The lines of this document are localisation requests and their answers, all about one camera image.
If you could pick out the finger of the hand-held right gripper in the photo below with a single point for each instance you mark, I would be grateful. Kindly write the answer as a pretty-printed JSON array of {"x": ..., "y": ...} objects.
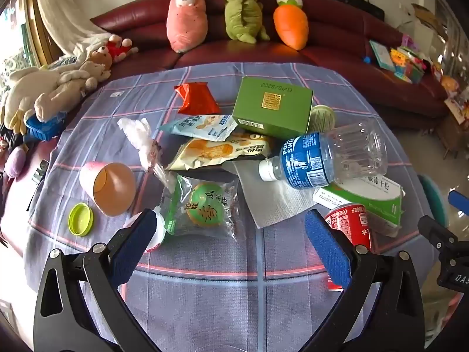
[
  {"x": 458, "y": 200},
  {"x": 436, "y": 233}
]

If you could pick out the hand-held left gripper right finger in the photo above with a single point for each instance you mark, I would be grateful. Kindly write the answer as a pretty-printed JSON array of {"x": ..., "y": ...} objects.
[{"x": 326, "y": 245}]

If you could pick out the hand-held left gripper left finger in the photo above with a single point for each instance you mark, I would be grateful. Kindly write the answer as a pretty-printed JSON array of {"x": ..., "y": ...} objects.
[{"x": 135, "y": 242}]

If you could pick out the white red egg shell half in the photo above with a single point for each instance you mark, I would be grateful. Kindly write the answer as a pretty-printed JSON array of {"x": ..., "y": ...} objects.
[{"x": 156, "y": 231}]

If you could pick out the teal round stool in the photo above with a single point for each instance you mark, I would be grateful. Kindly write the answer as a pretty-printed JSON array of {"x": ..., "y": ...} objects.
[{"x": 434, "y": 198}]

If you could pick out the red soda can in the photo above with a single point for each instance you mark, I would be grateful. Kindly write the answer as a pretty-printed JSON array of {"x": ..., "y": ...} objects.
[{"x": 351, "y": 223}]

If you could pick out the pink plastic cup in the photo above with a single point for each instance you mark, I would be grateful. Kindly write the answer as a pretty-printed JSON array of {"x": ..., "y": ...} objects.
[{"x": 110, "y": 187}]

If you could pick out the white green medicine box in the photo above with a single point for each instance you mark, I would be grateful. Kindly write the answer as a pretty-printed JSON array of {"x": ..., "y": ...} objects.
[{"x": 366, "y": 198}]

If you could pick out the white paper napkin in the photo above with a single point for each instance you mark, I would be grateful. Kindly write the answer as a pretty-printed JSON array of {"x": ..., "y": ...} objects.
[{"x": 271, "y": 198}]

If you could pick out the green pastry packet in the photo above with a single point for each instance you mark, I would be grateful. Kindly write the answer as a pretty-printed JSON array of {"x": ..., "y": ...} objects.
[{"x": 201, "y": 205}]

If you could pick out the clear plastic bottle blue label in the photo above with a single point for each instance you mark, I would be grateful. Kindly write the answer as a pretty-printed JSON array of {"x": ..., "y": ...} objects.
[{"x": 329, "y": 157}]

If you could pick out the clear plastic bag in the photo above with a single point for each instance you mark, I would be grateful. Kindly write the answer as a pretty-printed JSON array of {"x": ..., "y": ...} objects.
[{"x": 143, "y": 143}]

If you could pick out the orange white snack packet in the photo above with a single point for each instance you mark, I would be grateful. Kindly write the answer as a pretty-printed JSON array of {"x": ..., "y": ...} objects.
[{"x": 212, "y": 152}]

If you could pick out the blue white snack packet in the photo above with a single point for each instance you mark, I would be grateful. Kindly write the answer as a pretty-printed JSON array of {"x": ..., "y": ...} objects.
[{"x": 201, "y": 126}]

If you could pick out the green cardboard box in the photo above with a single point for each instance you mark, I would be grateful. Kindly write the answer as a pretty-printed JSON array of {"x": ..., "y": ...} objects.
[{"x": 273, "y": 106}]

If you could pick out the red snack packet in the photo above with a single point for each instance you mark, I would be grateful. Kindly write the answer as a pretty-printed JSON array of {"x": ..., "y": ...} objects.
[{"x": 194, "y": 99}]

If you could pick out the green plastic lid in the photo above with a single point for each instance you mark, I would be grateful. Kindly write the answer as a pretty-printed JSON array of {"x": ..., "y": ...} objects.
[{"x": 80, "y": 220}]

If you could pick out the wooden cabinet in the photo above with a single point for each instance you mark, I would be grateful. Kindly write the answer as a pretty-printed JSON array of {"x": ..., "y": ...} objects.
[{"x": 452, "y": 135}]

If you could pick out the plaid purple tablecloth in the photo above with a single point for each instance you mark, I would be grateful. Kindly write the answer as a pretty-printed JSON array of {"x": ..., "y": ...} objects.
[{"x": 220, "y": 300}]

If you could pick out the orange plush toy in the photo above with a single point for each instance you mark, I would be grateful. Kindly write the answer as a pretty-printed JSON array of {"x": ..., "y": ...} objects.
[{"x": 449, "y": 82}]

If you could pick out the purple plush toy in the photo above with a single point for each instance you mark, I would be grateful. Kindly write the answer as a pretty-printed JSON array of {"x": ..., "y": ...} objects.
[{"x": 14, "y": 161}]

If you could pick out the blue plastic basket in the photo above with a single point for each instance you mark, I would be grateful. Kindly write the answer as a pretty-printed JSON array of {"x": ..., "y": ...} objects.
[{"x": 45, "y": 126}]

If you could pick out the teal picture book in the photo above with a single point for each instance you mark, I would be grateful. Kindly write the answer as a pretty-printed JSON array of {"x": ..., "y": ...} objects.
[{"x": 381, "y": 55}]

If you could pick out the cream plush animal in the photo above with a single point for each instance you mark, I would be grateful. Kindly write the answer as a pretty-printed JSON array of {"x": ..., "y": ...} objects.
[{"x": 66, "y": 84}]

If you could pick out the brown teddy bear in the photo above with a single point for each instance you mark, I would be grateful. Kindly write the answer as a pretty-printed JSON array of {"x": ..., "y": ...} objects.
[{"x": 99, "y": 60}]

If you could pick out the cardboard boxes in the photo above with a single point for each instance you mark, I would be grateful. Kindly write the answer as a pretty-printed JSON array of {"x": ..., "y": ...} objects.
[{"x": 421, "y": 14}]

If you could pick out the red plush toy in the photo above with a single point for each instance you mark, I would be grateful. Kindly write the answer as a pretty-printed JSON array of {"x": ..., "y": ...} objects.
[{"x": 117, "y": 47}]

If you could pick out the dark red leather sofa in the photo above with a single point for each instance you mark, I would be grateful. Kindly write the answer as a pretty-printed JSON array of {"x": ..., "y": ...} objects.
[{"x": 329, "y": 44}]

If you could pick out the orange carrot rabbit plush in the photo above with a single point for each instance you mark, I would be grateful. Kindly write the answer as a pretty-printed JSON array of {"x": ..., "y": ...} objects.
[{"x": 291, "y": 25}]

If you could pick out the black bag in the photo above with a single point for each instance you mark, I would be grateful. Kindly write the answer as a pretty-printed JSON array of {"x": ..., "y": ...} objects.
[{"x": 351, "y": 2}]

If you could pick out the pink rabbit plush pillow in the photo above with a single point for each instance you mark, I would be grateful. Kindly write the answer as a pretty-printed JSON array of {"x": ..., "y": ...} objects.
[{"x": 187, "y": 22}]

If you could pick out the green dinosaur plush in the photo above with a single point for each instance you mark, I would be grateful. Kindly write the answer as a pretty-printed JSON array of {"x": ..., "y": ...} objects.
[{"x": 243, "y": 14}]

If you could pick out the white blanket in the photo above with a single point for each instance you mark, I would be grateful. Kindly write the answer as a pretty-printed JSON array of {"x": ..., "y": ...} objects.
[{"x": 62, "y": 7}]

